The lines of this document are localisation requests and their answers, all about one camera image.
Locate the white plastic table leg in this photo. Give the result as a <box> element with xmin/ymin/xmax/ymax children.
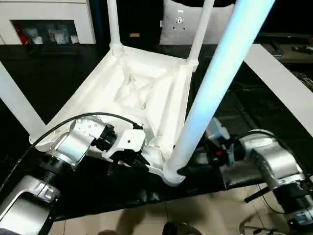
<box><xmin>163</xmin><ymin>0</ymin><xmax>284</xmax><ymax>182</ymax></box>
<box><xmin>107</xmin><ymin>0</ymin><xmax>123</xmax><ymax>57</ymax></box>
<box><xmin>0</xmin><ymin>61</ymin><xmax>48</xmax><ymax>144</ymax></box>
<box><xmin>186</xmin><ymin>0</ymin><xmax>216</xmax><ymax>68</ymax></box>

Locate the black stand bar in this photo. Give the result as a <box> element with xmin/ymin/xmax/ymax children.
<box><xmin>244</xmin><ymin>187</ymin><xmax>269</xmax><ymax>203</ymax></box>

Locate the black table mat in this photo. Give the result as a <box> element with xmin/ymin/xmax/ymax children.
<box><xmin>0</xmin><ymin>43</ymin><xmax>313</xmax><ymax>221</ymax></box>

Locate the grey cushion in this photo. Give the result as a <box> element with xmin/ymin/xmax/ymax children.
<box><xmin>159</xmin><ymin>0</ymin><xmax>235</xmax><ymax>46</ymax></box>

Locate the black couch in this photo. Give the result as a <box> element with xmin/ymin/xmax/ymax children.
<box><xmin>94</xmin><ymin>0</ymin><xmax>313</xmax><ymax>46</ymax></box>

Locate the white cabinet with glass doors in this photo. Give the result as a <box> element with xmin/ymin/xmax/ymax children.
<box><xmin>0</xmin><ymin>0</ymin><xmax>96</xmax><ymax>46</ymax></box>

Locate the chrome tube frame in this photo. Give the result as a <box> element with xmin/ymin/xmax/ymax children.
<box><xmin>239</xmin><ymin>216</ymin><xmax>278</xmax><ymax>235</ymax></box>

